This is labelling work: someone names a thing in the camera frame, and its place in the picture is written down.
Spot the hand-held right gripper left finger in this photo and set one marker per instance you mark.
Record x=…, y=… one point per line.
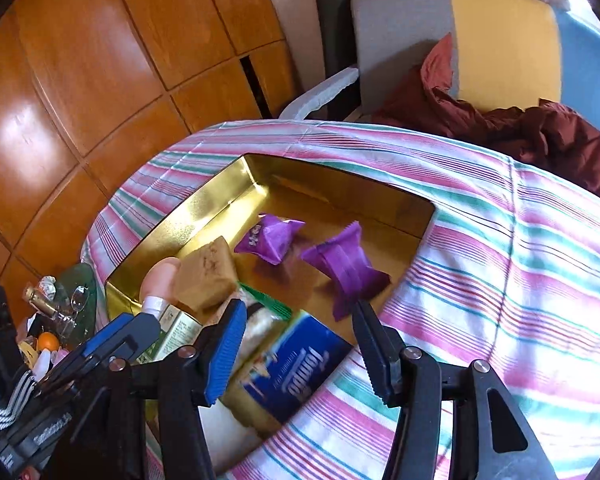
x=225, y=355

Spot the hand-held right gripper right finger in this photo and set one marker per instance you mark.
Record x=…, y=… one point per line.
x=375, y=355

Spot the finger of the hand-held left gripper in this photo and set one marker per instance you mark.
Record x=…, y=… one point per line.
x=70, y=370
x=117, y=330

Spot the green-edged cracker packet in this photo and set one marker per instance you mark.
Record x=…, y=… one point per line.
x=265, y=320

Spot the cream cardboard box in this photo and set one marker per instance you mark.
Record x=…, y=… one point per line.
x=175, y=332

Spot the beige capped white bottle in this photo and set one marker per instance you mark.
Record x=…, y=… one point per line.
x=162, y=277

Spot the blue and white tissue packet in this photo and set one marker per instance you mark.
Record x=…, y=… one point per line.
x=300, y=370

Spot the cuboid yellow sponge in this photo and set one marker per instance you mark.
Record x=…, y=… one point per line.
x=205, y=270

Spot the purple snack packet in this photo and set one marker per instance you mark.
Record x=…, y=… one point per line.
x=270, y=237
x=345, y=265

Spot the gold metal tin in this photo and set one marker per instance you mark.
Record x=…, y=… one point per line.
x=330, y=210

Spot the person's left forearm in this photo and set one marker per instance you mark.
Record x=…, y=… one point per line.
x=10, y=402

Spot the orange fruit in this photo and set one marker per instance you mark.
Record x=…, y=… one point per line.
x=47, y=342

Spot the round glass side table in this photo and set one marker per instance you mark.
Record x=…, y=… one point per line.
x=87, y=280

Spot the gold capped glass bottle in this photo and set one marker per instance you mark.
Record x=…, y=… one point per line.
x=40, y=302

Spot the striped bed sheet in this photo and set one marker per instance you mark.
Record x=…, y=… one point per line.
x=480, y=285

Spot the maroon jacket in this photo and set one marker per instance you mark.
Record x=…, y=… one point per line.
x=530, y=130

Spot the grey yellow blue chair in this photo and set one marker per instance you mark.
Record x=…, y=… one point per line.
x=505, y=35

